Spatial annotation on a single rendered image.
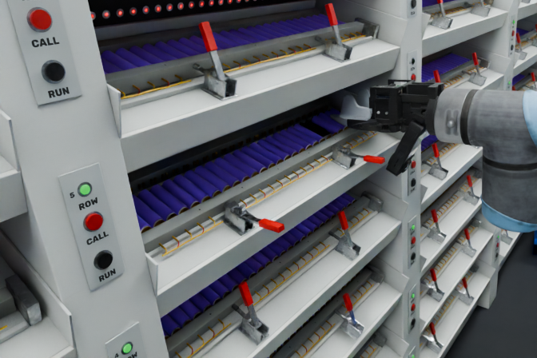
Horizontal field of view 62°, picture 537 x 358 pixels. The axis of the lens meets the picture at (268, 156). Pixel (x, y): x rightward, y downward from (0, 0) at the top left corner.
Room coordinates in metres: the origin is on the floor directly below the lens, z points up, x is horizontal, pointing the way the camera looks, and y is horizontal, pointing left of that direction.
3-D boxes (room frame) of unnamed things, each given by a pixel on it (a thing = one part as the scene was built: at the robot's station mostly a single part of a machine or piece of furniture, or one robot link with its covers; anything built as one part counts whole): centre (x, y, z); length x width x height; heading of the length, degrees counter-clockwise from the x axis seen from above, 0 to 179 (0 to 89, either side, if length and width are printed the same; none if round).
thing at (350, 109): (0.82, -0.16, 0.97); 0.09 x 0.03 x 0.06; 53
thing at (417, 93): (0.77, -0.25, 0.98); 0.12 x 0.08 x 0.09; 46
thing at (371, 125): (0.79, -0.19, 0.95); 0.09 x 0.05 x 0.02; 53
